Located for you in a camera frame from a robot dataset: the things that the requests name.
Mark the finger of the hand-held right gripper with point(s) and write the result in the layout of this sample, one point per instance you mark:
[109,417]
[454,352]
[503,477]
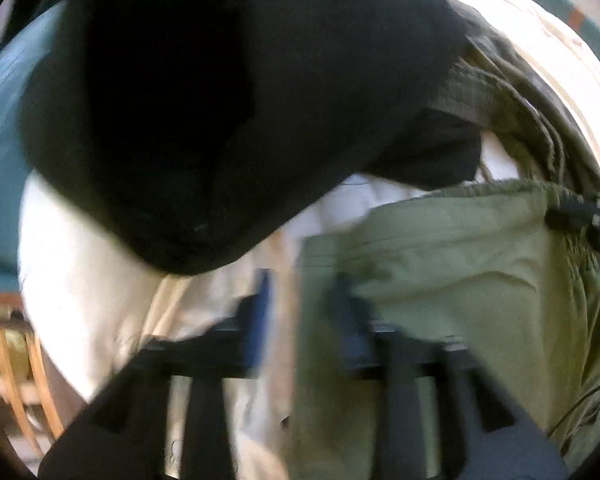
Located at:
[565,219]

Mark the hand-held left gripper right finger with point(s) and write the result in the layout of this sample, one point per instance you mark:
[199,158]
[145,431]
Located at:
[345,320]

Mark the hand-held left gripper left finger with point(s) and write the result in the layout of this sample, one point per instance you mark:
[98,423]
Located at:
[260,310]

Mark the green pants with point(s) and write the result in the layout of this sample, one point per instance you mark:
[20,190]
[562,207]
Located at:
[455,260]

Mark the black pants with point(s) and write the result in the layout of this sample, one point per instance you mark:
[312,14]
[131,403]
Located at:
[205,110]

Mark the bear print blanket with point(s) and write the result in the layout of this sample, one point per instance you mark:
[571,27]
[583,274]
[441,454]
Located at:
[80,260]

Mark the wooden rack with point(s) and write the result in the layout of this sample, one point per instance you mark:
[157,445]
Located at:
[10,375]

